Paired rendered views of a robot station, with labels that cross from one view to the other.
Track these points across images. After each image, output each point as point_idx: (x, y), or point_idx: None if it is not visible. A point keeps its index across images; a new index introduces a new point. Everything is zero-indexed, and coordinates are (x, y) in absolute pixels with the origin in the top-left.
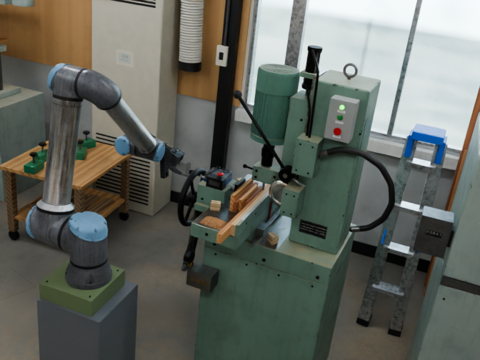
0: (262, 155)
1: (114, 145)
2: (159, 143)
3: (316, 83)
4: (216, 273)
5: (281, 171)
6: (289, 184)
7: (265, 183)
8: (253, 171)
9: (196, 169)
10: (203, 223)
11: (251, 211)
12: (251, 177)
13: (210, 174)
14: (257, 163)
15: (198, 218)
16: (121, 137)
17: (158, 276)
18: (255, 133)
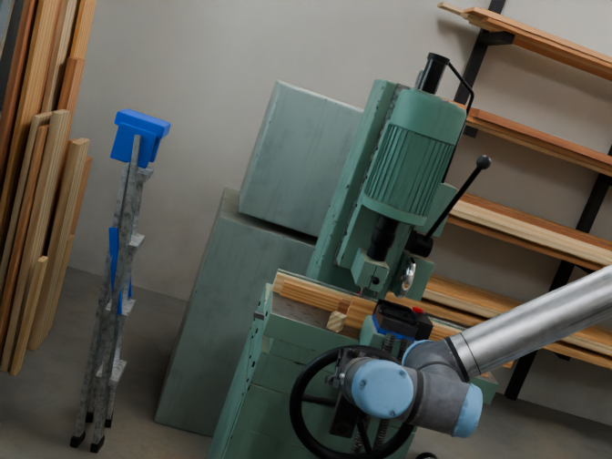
0: (392, 245)
1: (475, 425)
2: (434, 341)
3: (469, 110)
4: (409, 451)
5: (433, 243)
6: (417, 257)
7: (293, 304)
8: (385, 279)
9: (375, 348)
10: (486, 373)
11: (439, 320)
12: (283, 312)
13: (423, 321)
14: (380, 264)
15: (480, 377)
16: (480, 391)
17: None
18: (425, 214)
